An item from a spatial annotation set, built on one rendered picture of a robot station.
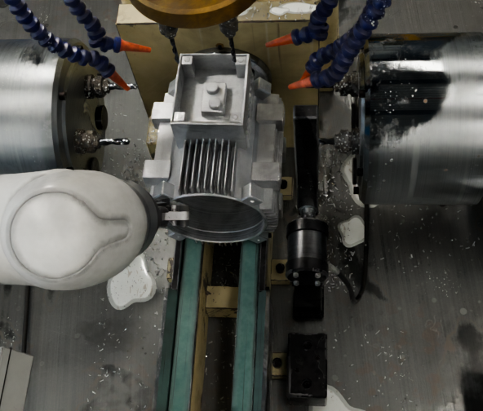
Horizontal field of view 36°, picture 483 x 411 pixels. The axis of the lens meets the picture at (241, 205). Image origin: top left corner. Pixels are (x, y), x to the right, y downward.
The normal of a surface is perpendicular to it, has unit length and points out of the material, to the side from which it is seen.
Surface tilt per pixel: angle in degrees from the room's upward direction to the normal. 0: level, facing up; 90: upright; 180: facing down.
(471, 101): 25
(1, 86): 9
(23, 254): 37
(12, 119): 32
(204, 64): 90
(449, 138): 47
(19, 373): 55
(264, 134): 0
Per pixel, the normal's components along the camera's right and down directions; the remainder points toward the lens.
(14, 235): -0.19, 0.00
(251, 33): -0.05, 0.89
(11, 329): -0.09, -0.46
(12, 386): 0.77, -0.26
